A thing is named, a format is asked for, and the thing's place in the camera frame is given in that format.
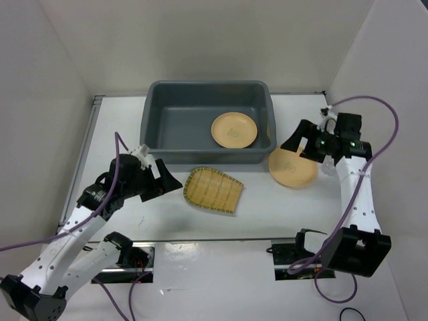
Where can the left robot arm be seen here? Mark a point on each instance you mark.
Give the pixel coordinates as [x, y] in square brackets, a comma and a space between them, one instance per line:
[41, 291]

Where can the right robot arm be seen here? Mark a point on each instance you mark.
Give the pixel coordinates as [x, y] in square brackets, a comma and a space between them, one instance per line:
[357, 245]

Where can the tan plate with bear logo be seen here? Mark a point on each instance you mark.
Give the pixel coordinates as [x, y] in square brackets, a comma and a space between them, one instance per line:
[234, 130]

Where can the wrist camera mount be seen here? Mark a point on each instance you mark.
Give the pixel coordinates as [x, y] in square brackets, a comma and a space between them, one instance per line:
[146, 159]
[327, 114]

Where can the grey plastic bin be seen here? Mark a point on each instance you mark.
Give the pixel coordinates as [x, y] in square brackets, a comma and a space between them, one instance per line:
[178, 115]

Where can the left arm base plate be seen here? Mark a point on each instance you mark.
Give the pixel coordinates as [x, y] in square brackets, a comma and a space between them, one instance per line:
[136, 266]

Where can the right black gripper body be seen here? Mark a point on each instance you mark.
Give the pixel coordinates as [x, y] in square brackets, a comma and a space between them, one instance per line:
[324, 142]

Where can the woven bamboo tray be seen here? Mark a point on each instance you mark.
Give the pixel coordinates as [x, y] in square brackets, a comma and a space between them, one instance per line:
[212, 190]

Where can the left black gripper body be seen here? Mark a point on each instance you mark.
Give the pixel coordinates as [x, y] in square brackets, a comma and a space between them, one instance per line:
[144, 182]

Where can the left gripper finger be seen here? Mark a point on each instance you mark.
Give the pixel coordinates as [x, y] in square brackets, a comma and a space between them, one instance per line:
[151, 194]
[166, 182]

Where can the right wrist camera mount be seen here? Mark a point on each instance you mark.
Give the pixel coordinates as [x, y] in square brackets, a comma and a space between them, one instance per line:
[327, 114]

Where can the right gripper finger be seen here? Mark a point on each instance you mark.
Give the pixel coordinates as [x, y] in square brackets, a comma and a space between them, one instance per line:
[303, 130]
[309, 151]

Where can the clear plastic cup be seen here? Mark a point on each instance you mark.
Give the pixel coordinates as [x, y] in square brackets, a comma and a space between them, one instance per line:
[328, 167]

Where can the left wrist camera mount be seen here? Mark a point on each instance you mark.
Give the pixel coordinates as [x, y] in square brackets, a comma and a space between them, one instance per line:
[146, 159]

